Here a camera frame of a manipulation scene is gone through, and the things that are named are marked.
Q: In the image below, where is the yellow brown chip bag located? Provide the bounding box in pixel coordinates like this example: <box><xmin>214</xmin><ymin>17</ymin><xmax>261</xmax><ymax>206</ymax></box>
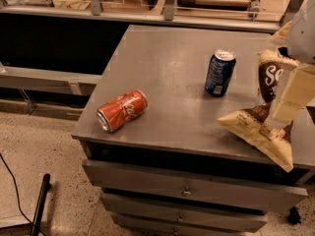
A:
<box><xmin>218</xmin><ymin>50</ymin><xmax>298</xmax><ymax>172</ymax></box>

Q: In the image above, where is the blue pepsi can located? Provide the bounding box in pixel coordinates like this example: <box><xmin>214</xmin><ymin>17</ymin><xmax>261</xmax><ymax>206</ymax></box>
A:
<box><xmin>205</xmin><ymin>49</ymin><xmax>236</xmax><ymax>96</ymax></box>

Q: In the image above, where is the black cabinet caster wheel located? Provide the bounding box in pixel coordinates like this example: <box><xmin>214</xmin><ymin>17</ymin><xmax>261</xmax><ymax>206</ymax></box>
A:
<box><xmin>287</xmin><ymin>206</ymin><xmax>301</xmax><ymax>225</ymax></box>

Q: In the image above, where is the black floor cable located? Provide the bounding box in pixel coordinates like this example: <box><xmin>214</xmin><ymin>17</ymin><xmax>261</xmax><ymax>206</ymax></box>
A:
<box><xmin>0</xmin><ymin>152</ymin><xmax>47</xmax><ymax>236</ymax></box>

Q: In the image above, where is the orange soda can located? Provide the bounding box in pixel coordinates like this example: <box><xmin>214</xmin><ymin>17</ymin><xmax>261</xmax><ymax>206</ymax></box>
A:
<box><xmin>96</xmin><ymin>89</ymin><xmax>148</xmax><ymax>133</ymax></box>

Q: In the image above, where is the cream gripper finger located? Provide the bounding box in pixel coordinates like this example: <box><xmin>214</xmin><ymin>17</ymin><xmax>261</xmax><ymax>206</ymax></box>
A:
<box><xmin>272</xmin><ymin>64</ymin><xmax>315</xmax><ymax>122</ymax></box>

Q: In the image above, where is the grey drawer cabinet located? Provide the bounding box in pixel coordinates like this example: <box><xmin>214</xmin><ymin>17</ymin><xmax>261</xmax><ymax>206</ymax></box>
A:
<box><xmin>71</xmin><ymin>24</ymin><xmax>315</xmax><ymax>236</ymax></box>

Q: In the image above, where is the grey metal shelf rail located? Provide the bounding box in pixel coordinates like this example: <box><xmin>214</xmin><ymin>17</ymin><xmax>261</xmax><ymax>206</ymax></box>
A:
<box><xmin>0</xmin><ymin>6</ymin><xmax>280</xmax><ymax>33</ymax></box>

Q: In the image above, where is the top grey drawer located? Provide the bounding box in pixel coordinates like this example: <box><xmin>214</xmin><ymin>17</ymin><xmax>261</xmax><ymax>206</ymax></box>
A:
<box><xmin>83</xmin><ymin>159</ymin><xmax>307</xmax><ymax>212</ymax></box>

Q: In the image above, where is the bottom grey drawer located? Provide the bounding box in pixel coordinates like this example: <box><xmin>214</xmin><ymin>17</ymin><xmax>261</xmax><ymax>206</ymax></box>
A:
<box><xmin>111</xmin><ymin>212</ymin><xmax>255</xmax><ymax>236</ymax></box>

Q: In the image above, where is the grey drawer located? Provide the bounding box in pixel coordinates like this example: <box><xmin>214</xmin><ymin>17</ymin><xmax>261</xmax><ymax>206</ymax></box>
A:
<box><xmin>111</xmin><ymin>212</ymin><xmax>255</xmax><ymax>236</ymax></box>
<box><xmin>100</xmin><ymin>193</ymin><xmax>268</xmax><ymax>233</ymax></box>
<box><xmin>83</xmin><ymin>159</ymin><xmax>307</xmax><ymax>212</ymax></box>

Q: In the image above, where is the black pole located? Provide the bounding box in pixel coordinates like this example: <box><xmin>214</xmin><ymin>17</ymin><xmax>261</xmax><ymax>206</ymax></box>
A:
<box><xmin>30</xmin><ymin>173</ymin><xmax>51</xmax><ymax>236</ymax></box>

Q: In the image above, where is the grey low bench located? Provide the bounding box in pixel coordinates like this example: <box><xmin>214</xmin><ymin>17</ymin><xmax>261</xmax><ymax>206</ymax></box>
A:
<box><xmin>0</xmin><ymin>65</ymin><xmax>101</xmax><ymax>96</ymax></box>

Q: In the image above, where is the middle grey drawer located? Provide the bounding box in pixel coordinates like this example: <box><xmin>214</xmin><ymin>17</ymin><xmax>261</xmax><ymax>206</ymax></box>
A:
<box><xmin>100</xmin><ymin>193</ymin><xmax>268</xmax><ymax>233</ymax></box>

